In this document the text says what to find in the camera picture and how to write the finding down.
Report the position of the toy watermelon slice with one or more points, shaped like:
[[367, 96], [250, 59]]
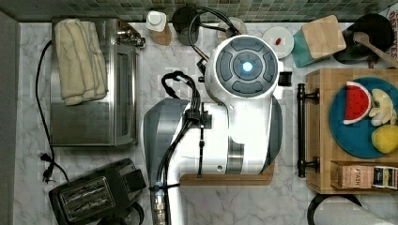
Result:
[[357, 102]]

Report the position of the teal canister with wooden lid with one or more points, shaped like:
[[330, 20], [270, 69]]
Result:
[[317, 40]]

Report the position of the toy peeled banana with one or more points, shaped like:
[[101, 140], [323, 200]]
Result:
[[382, 111]]

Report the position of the blue round plate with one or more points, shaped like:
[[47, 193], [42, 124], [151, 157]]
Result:
[[355, 139]]

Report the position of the black yellow tea box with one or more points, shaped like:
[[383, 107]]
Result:
[[385, 177]]

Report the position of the black two-slot toaster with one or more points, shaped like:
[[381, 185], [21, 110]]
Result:
[[107, 194]]

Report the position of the brown Stash tea box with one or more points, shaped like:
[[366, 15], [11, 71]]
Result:
[[355, 176]]

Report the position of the wooden drawer cabinet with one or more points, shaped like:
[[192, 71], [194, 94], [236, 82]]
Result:
[[319, 140]]

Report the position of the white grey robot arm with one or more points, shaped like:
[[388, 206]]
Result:
[[238, 132]]

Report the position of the stainless steel toaster oven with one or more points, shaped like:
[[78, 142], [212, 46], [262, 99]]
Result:
[[110, 121]]

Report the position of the white-capped brown bottle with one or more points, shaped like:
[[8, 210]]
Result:
[[156, 23]]

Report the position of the dark glass cup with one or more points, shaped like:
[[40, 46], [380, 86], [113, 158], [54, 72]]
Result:
[[181, 21]]

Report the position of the white round lidded container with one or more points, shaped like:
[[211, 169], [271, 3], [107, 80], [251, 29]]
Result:
[[280, 40]]

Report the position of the round black object bottom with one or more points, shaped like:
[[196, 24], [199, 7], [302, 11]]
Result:
[[133, 215]]

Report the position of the clear jar with brown contents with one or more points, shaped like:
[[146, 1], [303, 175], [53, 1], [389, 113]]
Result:
[[239, 25]]

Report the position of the toy yellow lemon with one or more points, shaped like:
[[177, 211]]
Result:
[[385, 139]]

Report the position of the wooden spoon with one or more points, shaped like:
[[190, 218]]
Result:
[[364, 39]]

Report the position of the cream folded towel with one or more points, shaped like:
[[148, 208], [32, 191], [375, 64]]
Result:
[[82, 70]]

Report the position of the black drawer handle bar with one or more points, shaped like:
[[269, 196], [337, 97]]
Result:
[[302, 96]]

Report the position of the wooden cutting board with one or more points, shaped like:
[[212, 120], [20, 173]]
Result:
[[261, 179]]

